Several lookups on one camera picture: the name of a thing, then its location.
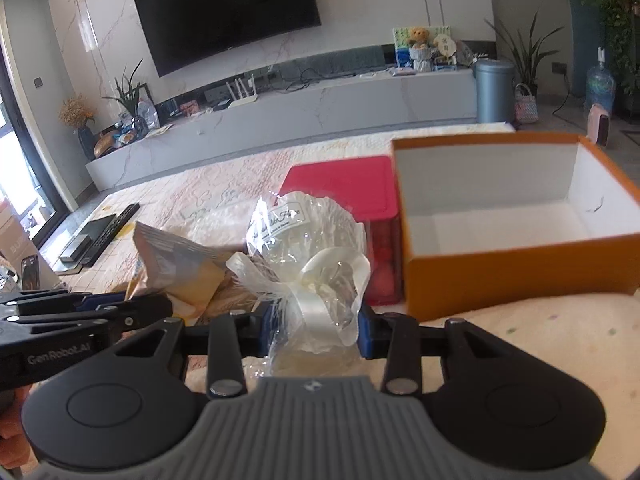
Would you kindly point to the black remote control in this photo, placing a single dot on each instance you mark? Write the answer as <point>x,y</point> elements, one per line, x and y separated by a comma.
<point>108,235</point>

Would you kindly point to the woven pink basket bag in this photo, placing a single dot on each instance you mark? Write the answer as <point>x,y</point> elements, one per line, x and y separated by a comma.
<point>526,110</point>

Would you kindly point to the clear bag with white ribbon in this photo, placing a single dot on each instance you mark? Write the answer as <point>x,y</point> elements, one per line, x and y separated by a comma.
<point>306,258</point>

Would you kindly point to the red transparent storage box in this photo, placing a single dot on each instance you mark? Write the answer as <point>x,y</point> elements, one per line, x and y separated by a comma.
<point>366,188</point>

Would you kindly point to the teddy bear bouquet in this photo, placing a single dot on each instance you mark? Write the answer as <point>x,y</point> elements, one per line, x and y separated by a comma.
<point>419,50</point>

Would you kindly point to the yellow snack packet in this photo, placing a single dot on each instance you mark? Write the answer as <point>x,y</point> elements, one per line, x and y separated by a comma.
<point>195,278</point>

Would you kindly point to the patterned lace tablecloth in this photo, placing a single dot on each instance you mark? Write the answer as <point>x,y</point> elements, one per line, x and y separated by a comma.
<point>235,179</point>

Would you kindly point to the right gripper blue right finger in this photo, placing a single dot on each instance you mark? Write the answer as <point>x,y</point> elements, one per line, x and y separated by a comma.
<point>395,338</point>

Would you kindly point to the white marble tv cabinet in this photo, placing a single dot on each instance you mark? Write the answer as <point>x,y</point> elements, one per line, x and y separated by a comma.
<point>332,108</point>

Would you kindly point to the dried yellow flowers vase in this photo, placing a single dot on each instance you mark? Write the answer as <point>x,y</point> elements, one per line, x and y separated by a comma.
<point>75,113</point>

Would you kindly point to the black wall television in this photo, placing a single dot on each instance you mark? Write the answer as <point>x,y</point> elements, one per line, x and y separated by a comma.
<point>182,32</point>

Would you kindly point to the blue water jug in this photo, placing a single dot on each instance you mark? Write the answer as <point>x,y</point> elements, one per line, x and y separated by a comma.
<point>600,85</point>

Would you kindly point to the blue-grey trash bin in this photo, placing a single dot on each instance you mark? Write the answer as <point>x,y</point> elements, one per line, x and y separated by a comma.
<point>494,90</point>

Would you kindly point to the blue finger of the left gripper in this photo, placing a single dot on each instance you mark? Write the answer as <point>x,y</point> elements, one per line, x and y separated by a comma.
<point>94,301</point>

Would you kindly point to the tall green floor plant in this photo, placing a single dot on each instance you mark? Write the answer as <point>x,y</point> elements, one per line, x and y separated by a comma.
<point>527,50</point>

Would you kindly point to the white wifi router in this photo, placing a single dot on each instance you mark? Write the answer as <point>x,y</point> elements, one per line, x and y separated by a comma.
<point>242,91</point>

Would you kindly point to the green plant in vase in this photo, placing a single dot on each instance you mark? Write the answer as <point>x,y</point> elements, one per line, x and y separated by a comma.
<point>128,94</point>

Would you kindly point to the orange cardboard box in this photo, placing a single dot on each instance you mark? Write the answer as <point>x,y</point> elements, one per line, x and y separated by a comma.
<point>494,218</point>

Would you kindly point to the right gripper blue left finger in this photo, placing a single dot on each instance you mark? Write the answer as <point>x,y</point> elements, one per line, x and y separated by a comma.
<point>231,338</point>

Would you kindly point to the dark cabinet with plant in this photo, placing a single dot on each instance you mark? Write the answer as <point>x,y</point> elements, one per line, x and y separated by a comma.
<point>620,20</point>

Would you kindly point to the pink small heater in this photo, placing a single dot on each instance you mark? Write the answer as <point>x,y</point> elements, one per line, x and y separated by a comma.
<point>598,125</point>

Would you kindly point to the small grey box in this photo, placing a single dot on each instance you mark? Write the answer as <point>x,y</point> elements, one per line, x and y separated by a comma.
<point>74,250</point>

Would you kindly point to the white folded cloth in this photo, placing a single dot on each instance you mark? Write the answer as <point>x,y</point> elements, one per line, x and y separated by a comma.
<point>223,226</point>

